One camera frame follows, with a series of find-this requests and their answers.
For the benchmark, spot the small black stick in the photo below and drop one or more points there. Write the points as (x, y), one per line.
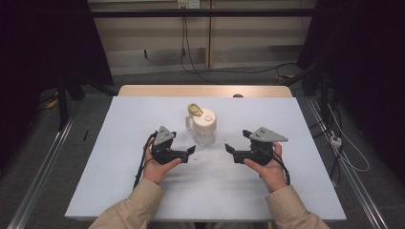
(85, 135)

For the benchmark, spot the small black wall fixture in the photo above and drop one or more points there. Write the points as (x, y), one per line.
(145, 53)

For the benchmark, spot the person's right hand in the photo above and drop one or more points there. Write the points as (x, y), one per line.
(270, 175)

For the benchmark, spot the light wooden table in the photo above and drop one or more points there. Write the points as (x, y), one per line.
(191, 90)

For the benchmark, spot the black horizontal bar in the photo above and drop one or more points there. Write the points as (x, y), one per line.
(203, 13)

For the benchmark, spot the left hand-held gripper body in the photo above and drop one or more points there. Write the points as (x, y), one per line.
(165, 152)

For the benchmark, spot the white wall socket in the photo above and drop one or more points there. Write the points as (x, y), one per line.
(188, 3)

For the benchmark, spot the black curtain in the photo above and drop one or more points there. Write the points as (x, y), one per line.
(38, 47)
(366, 47)

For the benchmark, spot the white table mat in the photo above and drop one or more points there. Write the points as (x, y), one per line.
(223, 197)

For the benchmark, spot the clear cup with cream lid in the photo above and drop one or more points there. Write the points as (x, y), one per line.
(204, 124)

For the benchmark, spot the aluminium floor rail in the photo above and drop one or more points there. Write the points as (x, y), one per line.
(41, 178)
(359, 191)

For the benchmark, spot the person's left hand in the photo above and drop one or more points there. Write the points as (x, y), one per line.
(156, 171)

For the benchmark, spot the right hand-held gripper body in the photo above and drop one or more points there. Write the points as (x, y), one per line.
(259, 149)

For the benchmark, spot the black metal stand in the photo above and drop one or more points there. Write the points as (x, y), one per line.
(324, 95)
(62, 105)

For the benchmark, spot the white power strip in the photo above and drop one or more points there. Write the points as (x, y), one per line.
(336, 141)

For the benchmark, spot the dark round table grommet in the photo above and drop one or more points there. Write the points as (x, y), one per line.
(238, 95)

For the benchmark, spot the yellow floor marker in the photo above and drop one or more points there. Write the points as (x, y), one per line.
(52, 103)

